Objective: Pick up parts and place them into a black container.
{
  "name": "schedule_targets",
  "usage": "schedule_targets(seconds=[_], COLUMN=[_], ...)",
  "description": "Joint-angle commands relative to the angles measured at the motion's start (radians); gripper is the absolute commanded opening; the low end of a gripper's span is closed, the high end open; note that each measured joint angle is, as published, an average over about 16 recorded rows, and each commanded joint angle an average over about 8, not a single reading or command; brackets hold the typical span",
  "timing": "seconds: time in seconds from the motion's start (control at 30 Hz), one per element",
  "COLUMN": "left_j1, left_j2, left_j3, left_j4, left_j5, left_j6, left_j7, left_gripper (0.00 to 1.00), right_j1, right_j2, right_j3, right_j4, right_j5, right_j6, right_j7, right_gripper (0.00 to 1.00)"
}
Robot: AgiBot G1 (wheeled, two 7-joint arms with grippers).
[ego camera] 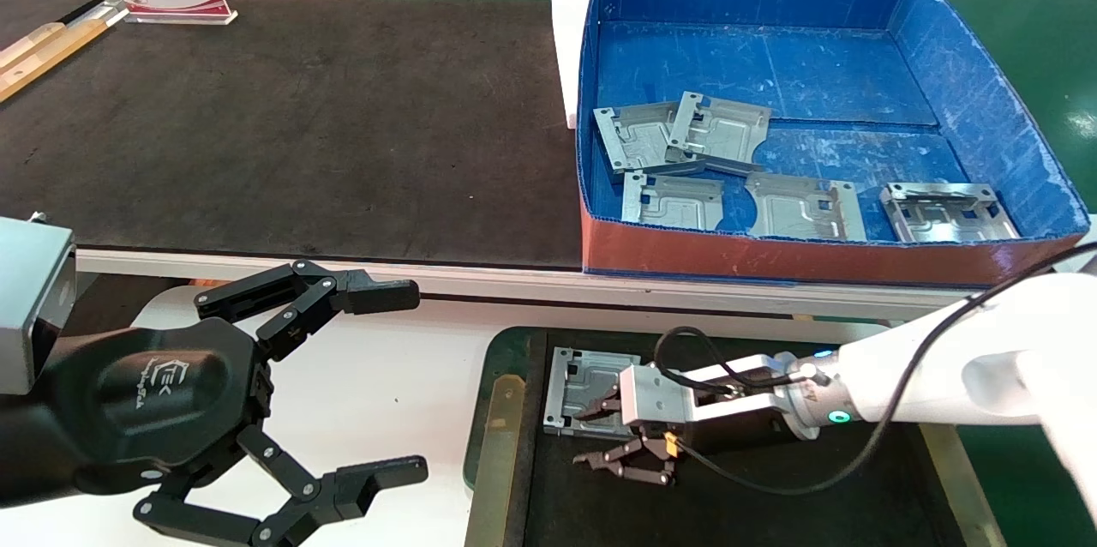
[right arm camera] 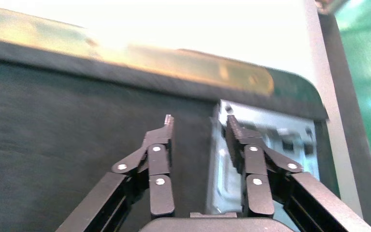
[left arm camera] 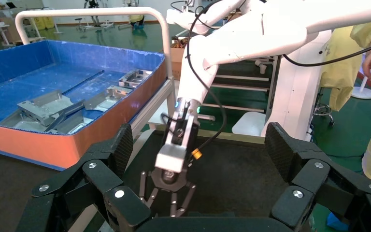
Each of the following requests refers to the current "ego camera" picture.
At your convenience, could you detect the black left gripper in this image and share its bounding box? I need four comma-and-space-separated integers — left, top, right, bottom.
0, 260, 429, 547

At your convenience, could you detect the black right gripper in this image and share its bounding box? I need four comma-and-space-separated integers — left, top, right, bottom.
572, 391, 803, 488

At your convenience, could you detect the stamped metal bracket part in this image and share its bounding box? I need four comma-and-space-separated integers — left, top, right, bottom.
593, 101, 686, 182
743, 172, 866, 243
544, 347, 643, 439
880, 182, 1021, 243
664, 91, 772, 177
619, 171, 725, 231

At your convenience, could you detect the tan adhesive strip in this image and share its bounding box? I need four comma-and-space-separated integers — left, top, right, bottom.
466, 374, 529, 547

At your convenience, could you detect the blue corrugated plastic box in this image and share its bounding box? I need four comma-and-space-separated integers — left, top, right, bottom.
574, 0, 1092, 289

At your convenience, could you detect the white foam sheet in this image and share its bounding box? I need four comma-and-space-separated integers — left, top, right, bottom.
549, 0, 600, 129

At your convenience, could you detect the wooden strip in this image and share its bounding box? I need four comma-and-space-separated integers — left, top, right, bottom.
0, 18, 110, 103

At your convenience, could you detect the beige strip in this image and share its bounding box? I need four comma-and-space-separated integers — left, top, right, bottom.
0, 22, 66, 70

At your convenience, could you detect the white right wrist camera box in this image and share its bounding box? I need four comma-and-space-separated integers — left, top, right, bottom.
619, 354, 794, 430

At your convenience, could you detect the aluminium conveyor rail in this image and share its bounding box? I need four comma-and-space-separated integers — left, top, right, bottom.
75, 249, 978, 328

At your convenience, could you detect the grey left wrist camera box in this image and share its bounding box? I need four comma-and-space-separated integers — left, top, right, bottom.
0, 215, 77, 395

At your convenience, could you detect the black camera cable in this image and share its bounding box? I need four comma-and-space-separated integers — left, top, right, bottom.
654, 240, 1097, 497

